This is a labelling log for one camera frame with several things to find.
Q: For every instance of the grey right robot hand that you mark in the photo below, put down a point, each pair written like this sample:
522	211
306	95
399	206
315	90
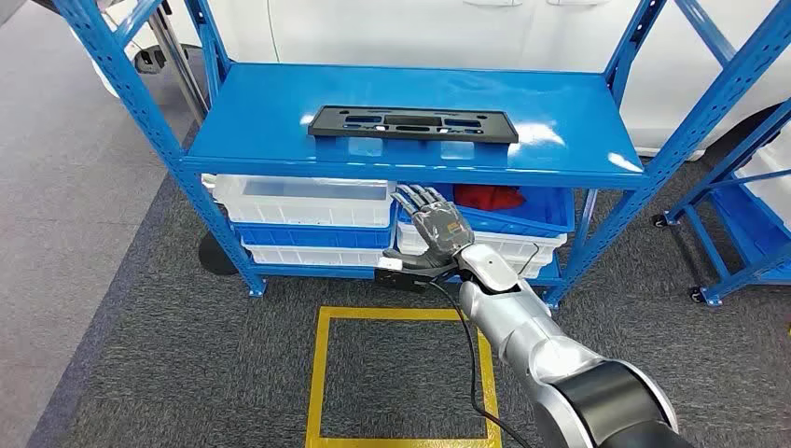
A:
439	225

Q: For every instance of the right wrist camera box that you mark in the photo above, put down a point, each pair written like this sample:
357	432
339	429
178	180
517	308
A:
402	279

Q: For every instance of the blue metal shelf rack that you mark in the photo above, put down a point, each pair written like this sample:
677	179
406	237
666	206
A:
278	123

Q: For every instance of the blue plastic bin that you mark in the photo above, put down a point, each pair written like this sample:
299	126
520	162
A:
544	210

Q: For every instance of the white car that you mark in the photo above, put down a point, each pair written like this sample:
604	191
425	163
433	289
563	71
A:
432	31

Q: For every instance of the grey metal stand pole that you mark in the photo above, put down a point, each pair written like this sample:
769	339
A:
179	65

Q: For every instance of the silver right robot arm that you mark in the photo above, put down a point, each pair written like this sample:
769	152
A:
525	328

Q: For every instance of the blue shelf rack with casters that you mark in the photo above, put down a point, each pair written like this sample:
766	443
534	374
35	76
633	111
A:
751	238

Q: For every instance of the red cloth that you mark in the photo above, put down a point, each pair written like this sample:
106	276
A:
488	198

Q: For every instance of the black round floor base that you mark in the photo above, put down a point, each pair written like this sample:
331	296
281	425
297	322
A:
213	256

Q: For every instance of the long black plastic car part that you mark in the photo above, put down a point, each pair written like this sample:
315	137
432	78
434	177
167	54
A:
327	123

